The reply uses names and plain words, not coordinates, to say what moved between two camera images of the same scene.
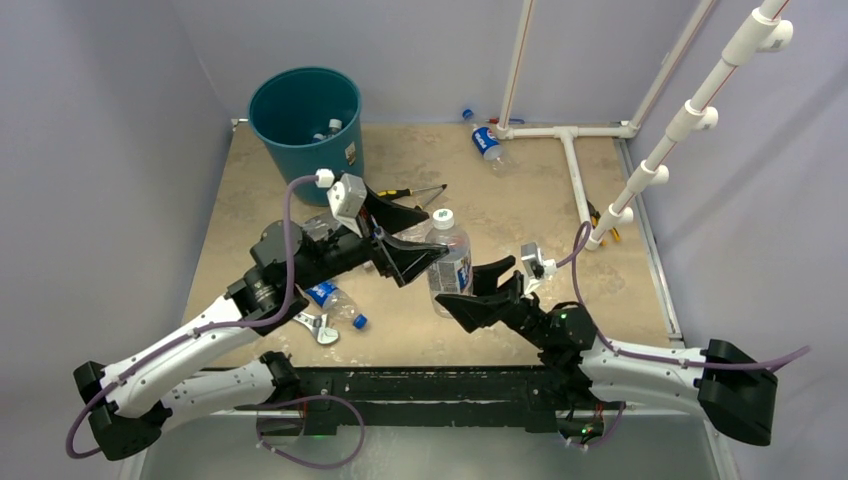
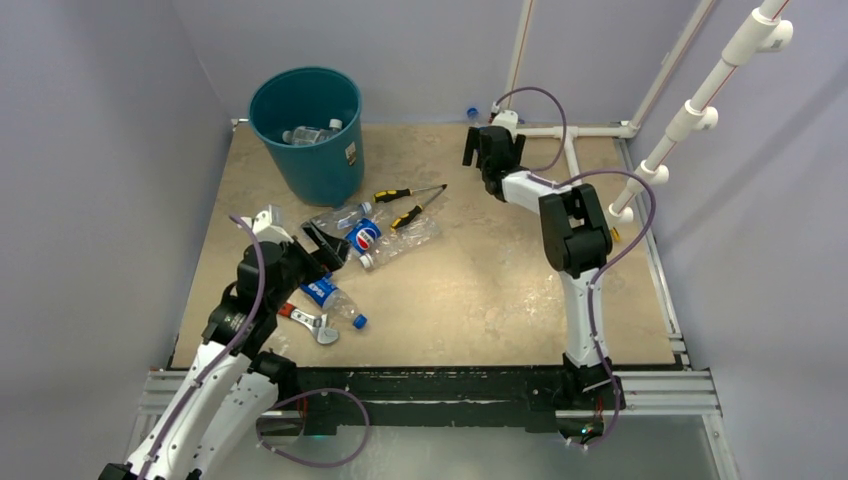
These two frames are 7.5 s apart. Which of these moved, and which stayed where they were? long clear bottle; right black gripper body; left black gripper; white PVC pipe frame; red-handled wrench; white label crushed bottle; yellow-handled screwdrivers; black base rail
Moved: right black gripper body; white label crushed bottle; left black gripper
Stayed: red-handled wrench; yellow-handled screwdrivers; long clear bottle; black base rail; white PVC pipe frame
